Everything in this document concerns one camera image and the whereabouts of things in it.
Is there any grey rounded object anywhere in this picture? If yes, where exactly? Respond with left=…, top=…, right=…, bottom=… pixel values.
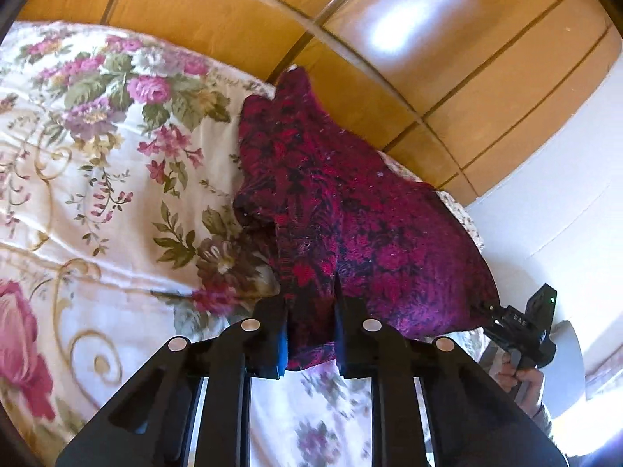
left=544, top=320, right=583, bottom=418

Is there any wooden headboard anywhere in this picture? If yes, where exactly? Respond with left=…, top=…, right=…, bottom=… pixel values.
left=17, top=0, right=623, bottom=207

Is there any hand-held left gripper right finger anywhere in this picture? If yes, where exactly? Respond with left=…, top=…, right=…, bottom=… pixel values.
left=333, top=272, right=568, bottom=467

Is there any person's right forearm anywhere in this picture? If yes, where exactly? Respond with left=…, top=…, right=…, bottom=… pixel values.
left=530, top=399, right=556, bottom=433

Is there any red floral knit sweater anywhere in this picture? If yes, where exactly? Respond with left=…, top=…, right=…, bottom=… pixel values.
left=232, top=67, right=500, bottom=371

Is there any floral bed sheet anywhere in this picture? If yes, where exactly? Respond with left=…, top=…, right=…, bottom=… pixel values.
left=0, top=20, right=492, bottom=467

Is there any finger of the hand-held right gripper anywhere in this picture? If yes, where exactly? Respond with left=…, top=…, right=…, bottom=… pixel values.
left=470, top=302, right=508, bottom=336

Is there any person's right hand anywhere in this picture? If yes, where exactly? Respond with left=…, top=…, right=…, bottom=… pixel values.
left=496, top=354, right=545, bottom=415

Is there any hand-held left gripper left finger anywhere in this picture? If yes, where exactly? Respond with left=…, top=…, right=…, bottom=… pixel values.
left=56, top=297, right=289, bottom=467

